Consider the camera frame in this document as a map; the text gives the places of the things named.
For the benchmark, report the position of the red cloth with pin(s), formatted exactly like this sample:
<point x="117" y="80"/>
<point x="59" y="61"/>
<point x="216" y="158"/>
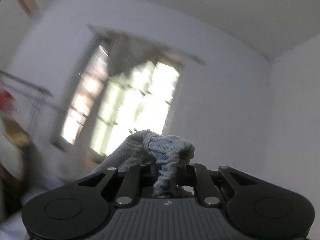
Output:
<point x="5" y="102"/>

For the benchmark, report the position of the light blue pants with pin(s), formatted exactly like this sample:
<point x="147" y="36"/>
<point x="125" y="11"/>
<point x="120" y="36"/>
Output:
<point x="165" y="147"/>

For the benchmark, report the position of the window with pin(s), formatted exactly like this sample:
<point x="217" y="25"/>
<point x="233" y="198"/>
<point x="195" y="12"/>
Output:
<point x="125" y="100"/>

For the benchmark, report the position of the pinkish wooden beam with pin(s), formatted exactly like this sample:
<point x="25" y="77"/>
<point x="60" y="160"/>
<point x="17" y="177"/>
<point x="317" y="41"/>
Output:
<point x="25" y="0"/>

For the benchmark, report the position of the black metal clothes rack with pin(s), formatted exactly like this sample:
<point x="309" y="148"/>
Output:
<point x="37" y="92"/>

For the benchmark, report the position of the cardboard box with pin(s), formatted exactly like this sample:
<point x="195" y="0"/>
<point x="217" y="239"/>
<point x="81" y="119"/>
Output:
<point x="15" y="132"/>

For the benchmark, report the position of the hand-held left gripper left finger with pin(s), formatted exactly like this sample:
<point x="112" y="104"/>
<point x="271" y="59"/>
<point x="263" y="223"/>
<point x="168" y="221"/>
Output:
<point x="131" y="180"/>

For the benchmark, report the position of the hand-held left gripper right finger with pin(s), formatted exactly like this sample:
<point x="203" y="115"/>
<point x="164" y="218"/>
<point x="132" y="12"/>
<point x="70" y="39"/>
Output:
<point x="200" y="180"/>

